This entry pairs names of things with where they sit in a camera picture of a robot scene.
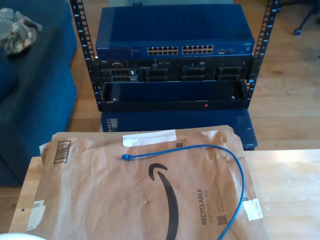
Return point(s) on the brown packing paper mailer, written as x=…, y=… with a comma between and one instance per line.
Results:
x=100, y=187

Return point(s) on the blue network switch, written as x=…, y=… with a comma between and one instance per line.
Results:
x=175, y=27

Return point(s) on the blue sofa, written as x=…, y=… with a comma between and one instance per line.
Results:
x=37, y=100

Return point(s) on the blue and black rack shelf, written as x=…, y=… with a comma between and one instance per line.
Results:
x=175, y=91

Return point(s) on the office chair base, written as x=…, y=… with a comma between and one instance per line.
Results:
x=297, y=31

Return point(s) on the black rack server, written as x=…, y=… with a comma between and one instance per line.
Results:
x=175, y=72

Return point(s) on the black rack frame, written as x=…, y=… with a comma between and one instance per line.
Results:
x=84, y=30

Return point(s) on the camouflage cloth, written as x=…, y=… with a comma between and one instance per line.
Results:
x=17, y=32

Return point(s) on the blue device under rack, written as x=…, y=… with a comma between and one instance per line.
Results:
x=175, y=120

